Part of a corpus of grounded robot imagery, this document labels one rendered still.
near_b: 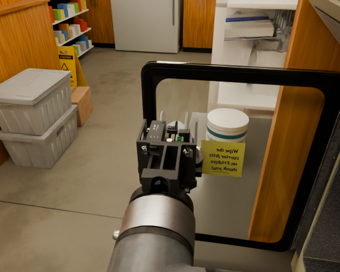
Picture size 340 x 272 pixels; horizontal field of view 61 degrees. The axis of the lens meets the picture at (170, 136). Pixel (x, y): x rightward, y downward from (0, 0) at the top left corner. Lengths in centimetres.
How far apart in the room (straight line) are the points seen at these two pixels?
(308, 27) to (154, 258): 40
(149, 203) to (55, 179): 224
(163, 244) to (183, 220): 4
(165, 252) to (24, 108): 215
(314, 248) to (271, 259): 13
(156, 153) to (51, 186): 213
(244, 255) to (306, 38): 48
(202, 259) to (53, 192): 179
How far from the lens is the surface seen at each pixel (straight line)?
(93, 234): 202
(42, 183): 250
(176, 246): 26
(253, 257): 75
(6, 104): 242
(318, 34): 52
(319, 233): 64
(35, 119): 236
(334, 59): 54
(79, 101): 303
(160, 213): 27
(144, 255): 25
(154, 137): 35
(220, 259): 73
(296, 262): 72
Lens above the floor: 153
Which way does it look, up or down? 33 degrees down
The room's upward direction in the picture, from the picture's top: straight up
